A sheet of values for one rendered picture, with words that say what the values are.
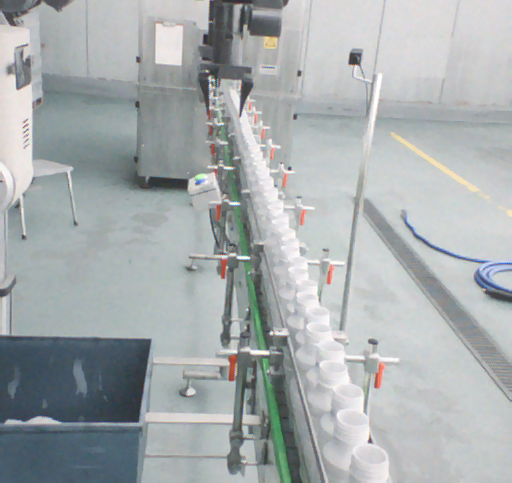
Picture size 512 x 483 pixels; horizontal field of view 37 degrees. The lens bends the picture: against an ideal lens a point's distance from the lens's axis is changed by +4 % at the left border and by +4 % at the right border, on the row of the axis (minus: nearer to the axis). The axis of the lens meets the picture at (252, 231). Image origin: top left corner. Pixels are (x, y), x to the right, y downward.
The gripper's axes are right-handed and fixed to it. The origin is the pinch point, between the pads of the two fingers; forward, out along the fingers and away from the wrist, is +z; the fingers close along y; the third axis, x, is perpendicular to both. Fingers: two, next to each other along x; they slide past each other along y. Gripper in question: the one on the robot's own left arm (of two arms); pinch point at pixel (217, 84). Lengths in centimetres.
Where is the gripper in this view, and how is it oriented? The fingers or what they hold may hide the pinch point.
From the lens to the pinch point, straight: 191.4
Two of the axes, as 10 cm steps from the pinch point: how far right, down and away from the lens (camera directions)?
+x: 0.6, 3.0, -9.5
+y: -10.0, -0.4, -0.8
